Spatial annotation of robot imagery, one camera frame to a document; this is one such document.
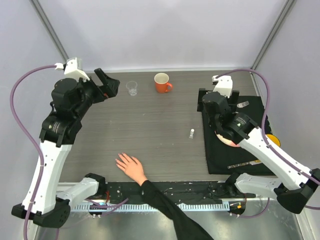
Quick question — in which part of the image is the yellow plastic cup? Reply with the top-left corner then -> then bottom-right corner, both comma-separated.
266,134 -> 281,147

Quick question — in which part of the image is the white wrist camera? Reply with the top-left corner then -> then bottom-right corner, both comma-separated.
212,75 -> 233,98
54,57 -> 90,82

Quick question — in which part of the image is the slotted cable duct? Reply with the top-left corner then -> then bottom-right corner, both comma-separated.
72,201 -> 230,213

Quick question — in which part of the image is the silver metal fork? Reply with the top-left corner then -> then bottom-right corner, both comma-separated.
236,101 -> 250,108

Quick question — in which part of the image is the person's bare hand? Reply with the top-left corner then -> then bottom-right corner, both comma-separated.
115,153 -> 148,187

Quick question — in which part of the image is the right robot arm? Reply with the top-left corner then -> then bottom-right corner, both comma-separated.
197,88 -> 320,214

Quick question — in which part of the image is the black cloth mat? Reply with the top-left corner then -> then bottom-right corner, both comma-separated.
202,95 -> 274,176

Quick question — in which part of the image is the black sleeved forearm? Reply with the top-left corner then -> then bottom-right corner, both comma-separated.
140,180 -> 212,240

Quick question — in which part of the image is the orange ceramic mug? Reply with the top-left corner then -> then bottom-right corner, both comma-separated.
154,72 -> 173,94

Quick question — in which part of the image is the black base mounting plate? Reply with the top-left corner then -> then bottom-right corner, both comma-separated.
77,180 -> 258,201

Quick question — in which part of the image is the pink plate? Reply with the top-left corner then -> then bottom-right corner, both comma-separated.
215,133 -> 240,148

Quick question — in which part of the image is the clear plastic cup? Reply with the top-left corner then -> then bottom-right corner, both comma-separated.
126,80 -> 138,97

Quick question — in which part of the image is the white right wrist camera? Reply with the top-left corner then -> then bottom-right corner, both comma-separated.
212,75 -> 233,98

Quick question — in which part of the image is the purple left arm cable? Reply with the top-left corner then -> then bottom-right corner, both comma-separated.
9,64 -> 61,240

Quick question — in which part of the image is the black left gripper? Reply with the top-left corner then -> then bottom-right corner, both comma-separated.
74,68 -> 120,120

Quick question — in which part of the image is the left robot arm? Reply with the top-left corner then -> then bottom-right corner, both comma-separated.
11,68 -> 120,229

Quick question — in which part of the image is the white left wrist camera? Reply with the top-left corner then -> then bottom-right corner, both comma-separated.
54,57 -> 90,82

